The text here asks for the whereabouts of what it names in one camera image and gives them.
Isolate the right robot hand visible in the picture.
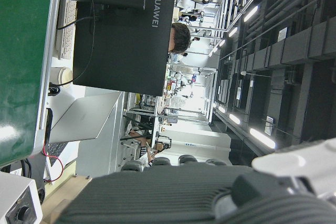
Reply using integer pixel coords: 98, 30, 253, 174
54, 137, 336, 224

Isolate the seated background person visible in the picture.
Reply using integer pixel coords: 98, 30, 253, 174
125, 126, 161, 167

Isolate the silver laptop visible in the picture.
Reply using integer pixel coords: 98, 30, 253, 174
43, 91, 123, 168

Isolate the white box with knob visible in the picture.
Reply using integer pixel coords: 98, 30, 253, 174
0, 171, 44, 224

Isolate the black Huawei monitor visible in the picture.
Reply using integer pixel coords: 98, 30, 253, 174
60, 0, 179, 97

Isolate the white paper cup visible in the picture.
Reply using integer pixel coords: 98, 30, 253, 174
49, 66, 74, 88

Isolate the man in grey patterned shirt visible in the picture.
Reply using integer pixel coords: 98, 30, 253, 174
167, 23, 191, 55

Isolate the white keyboard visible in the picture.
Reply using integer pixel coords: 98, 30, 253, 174
55, 0, 82, 61

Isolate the green belt conveyor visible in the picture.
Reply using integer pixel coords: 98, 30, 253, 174
0, 0, 64, 168

